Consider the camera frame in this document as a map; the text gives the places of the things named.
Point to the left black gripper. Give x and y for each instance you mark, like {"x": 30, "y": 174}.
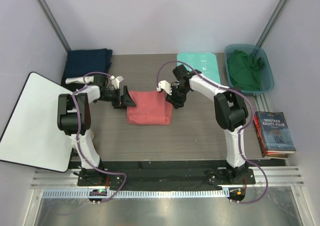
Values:
{"x": 125, "y": 100}

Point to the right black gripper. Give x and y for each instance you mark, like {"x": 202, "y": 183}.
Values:
{"x": 177, "y": 103}

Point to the pink t shirt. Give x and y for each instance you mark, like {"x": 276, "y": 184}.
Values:
{"x": 151, "y": 109}

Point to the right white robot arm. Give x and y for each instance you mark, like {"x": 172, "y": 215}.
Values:
{"x": 231, "y": 114}

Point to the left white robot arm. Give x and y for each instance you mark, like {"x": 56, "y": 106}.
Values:
{"x": 74, "y": 119}

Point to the teal cutting board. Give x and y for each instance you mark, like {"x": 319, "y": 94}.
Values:
{"x": 204, "y": 62}

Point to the white mug orange inside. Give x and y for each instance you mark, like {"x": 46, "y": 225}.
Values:
{"x": 73, "y": 140}

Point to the black folded t shirt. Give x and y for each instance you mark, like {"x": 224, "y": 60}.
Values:
{"x": 72, "y": 87}

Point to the navy folded t shirt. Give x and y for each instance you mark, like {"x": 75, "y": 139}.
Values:
{"x": 81, "y": 62}

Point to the green t shirt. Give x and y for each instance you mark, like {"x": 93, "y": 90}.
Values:
{"x": 244, "y": 70}

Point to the teal plastic basin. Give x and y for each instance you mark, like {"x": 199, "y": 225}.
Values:
{"x": 267, "y": 82}

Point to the white board black rim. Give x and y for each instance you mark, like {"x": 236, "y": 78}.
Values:
{"x": 31, "y": 136}

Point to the red book underneath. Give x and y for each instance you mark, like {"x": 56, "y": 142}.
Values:
{"x": 265, "y": 154}

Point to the nineteen eighty-four book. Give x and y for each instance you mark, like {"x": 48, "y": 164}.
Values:
{"x": 275, "y": 132}

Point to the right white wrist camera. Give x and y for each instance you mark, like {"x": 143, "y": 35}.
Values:
{"x": 164, "y": 86}

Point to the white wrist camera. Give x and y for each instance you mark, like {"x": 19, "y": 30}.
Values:
{"x": 164, "y": 86}
{"x": 115, "y": 81}

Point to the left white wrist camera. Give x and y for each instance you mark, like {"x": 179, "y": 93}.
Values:
{"x": 115, "y": 81}

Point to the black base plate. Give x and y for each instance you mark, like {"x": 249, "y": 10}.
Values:
{"x": 165, "y": 176}

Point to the white slotted cable duct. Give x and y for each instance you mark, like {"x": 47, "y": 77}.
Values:
{"x": 99, "y": 194}

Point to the left aluminium corner post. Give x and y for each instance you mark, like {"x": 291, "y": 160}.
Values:
{"x": 50, "y": 17}

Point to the aluminium corner post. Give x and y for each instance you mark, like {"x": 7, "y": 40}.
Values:
{"x": 50, "y": 17}
{"x": 280, "y": 6}

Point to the right aluminium corner post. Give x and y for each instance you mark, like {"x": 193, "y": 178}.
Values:
{"x": 280, "y": 6}

